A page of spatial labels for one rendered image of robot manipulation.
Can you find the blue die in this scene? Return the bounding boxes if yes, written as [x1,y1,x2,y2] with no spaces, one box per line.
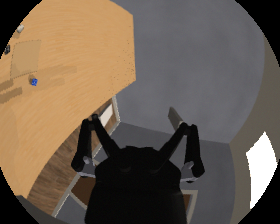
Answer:
[31,78,38,86]

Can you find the tan square mat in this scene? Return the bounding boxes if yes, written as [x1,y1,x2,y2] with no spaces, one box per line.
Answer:
[11,40,42,79]

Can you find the beige die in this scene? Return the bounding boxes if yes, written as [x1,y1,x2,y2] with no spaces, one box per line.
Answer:
[17,24,24,33]

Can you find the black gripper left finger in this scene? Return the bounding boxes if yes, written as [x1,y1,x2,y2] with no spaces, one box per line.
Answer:
[71,104,131,178]

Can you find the black die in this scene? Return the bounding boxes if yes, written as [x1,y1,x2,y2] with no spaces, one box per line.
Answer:
[5,45,10,55]

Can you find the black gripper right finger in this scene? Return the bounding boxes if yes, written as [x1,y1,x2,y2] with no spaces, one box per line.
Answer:
[146,107,205,183]

